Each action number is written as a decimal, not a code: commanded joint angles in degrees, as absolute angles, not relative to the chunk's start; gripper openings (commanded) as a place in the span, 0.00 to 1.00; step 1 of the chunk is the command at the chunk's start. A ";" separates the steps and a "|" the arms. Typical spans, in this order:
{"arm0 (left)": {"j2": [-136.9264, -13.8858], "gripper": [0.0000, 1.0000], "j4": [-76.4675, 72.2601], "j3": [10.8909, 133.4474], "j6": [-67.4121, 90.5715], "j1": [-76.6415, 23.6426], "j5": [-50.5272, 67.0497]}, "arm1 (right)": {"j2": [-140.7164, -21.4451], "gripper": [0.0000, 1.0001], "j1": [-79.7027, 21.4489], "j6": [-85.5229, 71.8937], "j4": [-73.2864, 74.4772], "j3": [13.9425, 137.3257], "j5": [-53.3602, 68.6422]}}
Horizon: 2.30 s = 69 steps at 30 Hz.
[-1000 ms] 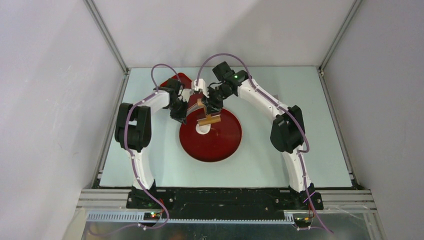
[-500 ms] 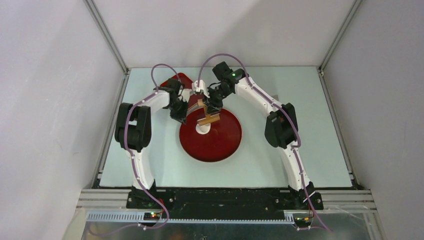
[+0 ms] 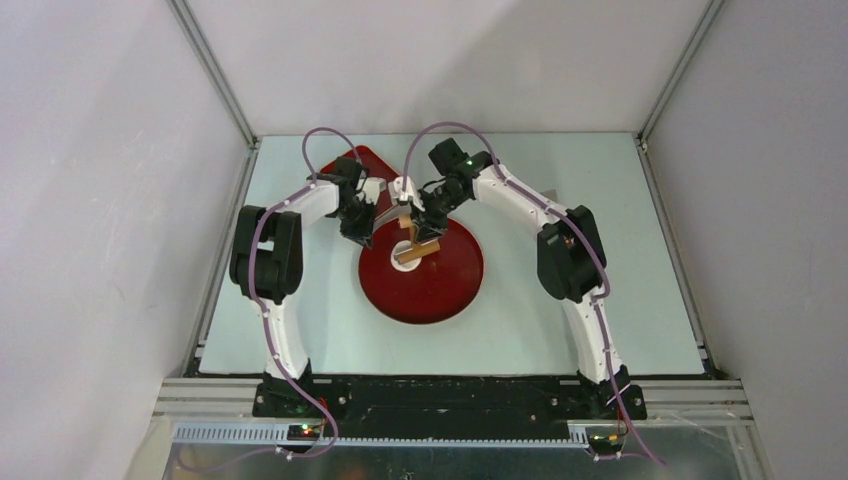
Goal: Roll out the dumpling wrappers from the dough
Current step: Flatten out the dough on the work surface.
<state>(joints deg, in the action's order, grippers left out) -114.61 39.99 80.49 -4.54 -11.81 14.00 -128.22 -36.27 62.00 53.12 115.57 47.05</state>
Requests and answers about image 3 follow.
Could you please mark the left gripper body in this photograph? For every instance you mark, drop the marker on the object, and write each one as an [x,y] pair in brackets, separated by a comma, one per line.
[356,220]

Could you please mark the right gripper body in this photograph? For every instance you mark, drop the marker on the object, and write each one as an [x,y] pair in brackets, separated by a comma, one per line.
[437,206]

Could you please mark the wooden dough roller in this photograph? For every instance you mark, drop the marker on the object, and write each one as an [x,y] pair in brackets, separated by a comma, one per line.
[422,248]

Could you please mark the round red plate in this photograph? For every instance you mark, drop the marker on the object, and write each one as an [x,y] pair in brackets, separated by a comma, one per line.
[439,287]

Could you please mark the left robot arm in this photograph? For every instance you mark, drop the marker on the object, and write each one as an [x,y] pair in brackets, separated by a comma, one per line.
[267,255]

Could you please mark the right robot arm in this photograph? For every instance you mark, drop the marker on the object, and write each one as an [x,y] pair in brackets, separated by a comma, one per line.
[570,259]

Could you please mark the white dough ball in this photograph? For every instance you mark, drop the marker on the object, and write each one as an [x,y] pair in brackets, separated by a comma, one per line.
[403,257]

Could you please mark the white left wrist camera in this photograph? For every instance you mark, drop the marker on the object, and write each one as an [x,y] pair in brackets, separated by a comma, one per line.
[371,189]

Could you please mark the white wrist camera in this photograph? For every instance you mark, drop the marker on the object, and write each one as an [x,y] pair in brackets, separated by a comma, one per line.
[402,193]
[371,189]

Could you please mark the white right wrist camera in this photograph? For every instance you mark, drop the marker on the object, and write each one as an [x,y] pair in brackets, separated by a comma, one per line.
[402,193]

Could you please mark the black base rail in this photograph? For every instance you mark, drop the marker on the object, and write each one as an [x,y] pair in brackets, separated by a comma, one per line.
[452,408]

